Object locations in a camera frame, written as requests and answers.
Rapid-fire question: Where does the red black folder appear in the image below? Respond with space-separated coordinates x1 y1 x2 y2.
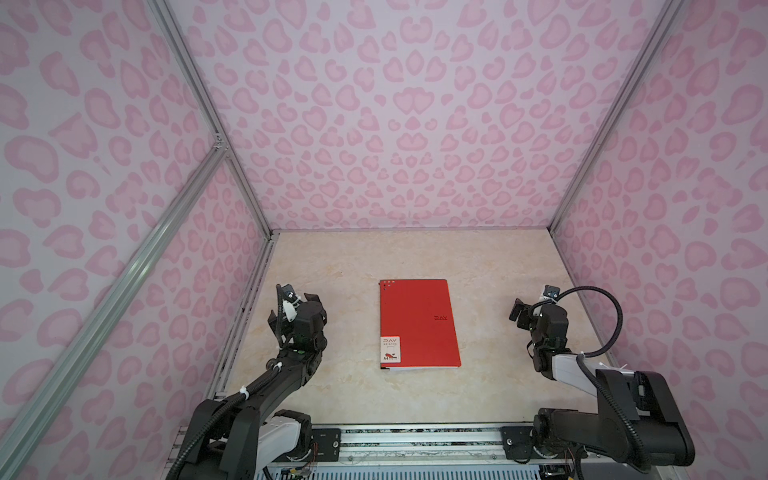
379 279 461 370

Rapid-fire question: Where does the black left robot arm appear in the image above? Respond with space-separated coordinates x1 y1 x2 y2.
166 284 328 479

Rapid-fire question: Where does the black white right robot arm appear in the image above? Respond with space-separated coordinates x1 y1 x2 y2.
502 298 696 473

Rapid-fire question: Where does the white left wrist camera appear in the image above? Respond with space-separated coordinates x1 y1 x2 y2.
279 284 301 322

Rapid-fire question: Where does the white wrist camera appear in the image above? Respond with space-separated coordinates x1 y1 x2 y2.
541 285 561 302
279 284 301 322

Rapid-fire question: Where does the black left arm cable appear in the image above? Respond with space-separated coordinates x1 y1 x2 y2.
274 283 286 352

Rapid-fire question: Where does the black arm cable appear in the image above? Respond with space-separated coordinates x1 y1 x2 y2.
551 285 652 472
274 283 286 352

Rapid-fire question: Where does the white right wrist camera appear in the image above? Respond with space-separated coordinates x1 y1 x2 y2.
541 285 561 302

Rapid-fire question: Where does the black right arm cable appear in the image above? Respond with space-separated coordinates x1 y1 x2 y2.
551 285 652 472

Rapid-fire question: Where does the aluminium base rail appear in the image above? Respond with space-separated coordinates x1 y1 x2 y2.
158 421 691 480

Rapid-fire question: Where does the aluminium frame diagonal bar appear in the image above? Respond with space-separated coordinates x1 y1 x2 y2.
1 145 227 479

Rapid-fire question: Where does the aluminium frame left post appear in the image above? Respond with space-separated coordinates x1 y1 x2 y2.
143 0 274 238

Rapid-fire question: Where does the aluminium frame post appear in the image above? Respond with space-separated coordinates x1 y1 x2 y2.
548 0 688 235
143 0 274 238

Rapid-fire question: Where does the aluminium frame right post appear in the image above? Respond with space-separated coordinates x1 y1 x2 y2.
548 0 688 235

